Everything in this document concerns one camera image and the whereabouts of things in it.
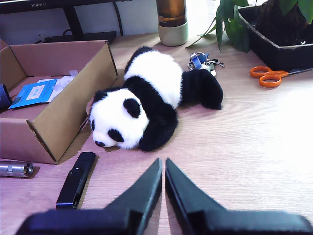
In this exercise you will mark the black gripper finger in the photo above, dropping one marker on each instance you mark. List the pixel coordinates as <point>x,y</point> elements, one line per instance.
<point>146,193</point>
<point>181,195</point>

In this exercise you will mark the brown cardboard box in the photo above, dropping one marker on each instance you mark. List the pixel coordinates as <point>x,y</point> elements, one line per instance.
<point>63,117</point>

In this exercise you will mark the black and white panda plush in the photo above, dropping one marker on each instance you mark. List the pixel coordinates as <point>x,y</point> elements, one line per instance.
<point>151,98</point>

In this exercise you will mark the silver metal flashlight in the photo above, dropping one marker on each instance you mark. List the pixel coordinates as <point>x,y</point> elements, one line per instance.
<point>14,168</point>

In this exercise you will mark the bunch of keys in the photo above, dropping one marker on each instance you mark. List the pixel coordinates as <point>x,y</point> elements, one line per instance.
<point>201,61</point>

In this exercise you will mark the white paper sheet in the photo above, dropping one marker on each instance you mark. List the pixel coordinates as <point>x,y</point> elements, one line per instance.
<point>64,82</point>

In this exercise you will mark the blue booklet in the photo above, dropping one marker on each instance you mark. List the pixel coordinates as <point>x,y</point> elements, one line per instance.
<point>31,94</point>

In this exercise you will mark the amber glass bottle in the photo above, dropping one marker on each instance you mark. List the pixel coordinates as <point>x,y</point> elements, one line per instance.
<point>172,27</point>

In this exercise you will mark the black planter tray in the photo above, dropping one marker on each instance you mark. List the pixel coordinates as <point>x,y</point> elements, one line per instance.
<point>274,54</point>

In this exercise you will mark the dark blue cylinder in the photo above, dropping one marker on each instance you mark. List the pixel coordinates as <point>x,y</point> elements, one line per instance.
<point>3,96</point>

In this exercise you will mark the green leafy plant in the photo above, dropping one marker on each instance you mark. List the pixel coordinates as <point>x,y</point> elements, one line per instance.
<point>236,31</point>

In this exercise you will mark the black monitor stand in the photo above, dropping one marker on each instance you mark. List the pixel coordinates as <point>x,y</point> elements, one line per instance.
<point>73,24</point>

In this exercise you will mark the Huawei computer monitor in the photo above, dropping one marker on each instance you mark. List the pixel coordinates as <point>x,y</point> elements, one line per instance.
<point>36,5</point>

